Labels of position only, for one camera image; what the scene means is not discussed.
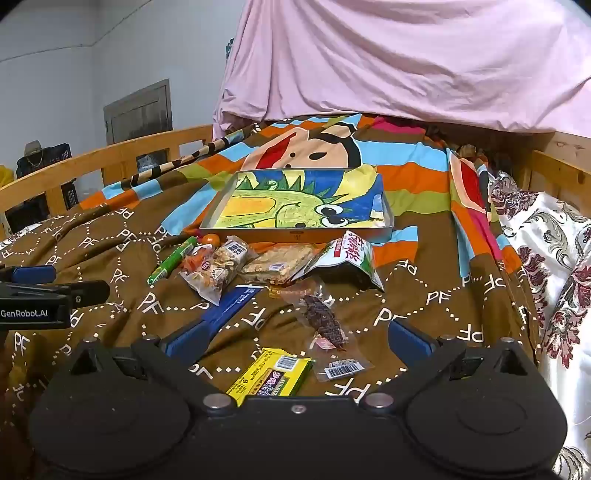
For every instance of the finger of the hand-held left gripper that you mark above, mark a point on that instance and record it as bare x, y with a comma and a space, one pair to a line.
90, 291
32, 274

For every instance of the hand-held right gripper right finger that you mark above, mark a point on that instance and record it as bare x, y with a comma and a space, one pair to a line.
408, 339

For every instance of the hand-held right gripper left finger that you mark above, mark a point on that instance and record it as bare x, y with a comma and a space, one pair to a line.
184, 340

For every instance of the orange spicy snack packet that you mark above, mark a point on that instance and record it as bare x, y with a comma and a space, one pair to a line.
196, 267

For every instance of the white green snack packet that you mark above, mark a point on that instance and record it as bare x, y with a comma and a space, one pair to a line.
346, 258

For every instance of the small tangerine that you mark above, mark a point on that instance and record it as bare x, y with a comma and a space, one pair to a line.
211, 239

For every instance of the clear rice cake packet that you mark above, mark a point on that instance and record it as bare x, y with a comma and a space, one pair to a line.
277, 265

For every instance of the metal tray with dragon drawing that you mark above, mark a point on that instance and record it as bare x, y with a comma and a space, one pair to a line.
277, 207

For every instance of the long blue snack packet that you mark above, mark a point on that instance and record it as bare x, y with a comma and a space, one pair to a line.
235, 302

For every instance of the green candy tube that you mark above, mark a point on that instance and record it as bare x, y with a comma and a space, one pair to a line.
171, 262

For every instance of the clear mixed nut packet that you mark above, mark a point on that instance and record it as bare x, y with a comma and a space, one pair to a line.
226, 265

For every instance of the clear dried meat packet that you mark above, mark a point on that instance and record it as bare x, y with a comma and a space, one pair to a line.
323, 318

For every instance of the yellow candy packet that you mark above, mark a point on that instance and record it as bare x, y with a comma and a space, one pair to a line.
272, 376

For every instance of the yellow cloth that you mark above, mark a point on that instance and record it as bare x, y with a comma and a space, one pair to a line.
5, 176

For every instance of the small golden snack packet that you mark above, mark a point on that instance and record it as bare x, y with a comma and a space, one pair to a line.
286, 291

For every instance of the grey hat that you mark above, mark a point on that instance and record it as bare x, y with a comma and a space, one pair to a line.
33, 154

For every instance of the black plastic crate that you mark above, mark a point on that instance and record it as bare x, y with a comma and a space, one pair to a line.
57, 154

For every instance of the tan black-banded pole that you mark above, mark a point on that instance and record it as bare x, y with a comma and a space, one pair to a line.
184, 158

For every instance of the white floral quilt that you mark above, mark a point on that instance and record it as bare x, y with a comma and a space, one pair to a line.
554, 240

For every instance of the grey door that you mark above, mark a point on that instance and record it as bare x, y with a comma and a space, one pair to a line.
138, 110

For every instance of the knotty wooden bed board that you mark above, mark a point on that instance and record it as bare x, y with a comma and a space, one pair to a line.
563, 157

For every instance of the pink bed sheet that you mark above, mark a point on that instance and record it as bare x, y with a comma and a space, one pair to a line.
392, 55

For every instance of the wooden slatted bed rail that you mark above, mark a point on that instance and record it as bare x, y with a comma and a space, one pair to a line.
69, 170

